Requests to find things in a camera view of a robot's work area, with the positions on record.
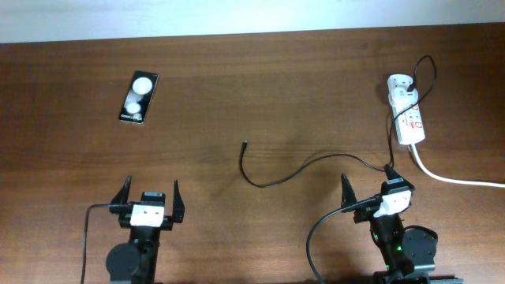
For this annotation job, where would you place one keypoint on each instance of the white power strip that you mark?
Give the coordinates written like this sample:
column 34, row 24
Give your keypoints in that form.
column 408, row 123

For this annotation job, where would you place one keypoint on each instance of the black smartphone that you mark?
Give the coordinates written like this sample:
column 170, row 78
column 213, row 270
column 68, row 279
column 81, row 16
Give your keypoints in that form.
column 139, row 97

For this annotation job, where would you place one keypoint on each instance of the white USB charger plug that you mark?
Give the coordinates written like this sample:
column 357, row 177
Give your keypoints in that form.
column 400, row 97

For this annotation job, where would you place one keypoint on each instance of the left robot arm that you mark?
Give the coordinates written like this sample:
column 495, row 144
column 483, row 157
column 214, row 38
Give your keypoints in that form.
column 135, row 261

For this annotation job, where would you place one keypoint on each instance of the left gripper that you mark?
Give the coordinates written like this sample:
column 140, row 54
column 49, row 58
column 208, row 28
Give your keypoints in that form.
column 118, row 206

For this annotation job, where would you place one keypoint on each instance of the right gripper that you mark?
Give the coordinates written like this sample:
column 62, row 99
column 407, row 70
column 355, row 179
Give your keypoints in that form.
column 365, row 211

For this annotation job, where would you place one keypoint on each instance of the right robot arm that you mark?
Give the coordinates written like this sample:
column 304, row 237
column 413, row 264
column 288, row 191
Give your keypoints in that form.
column 408, row 251

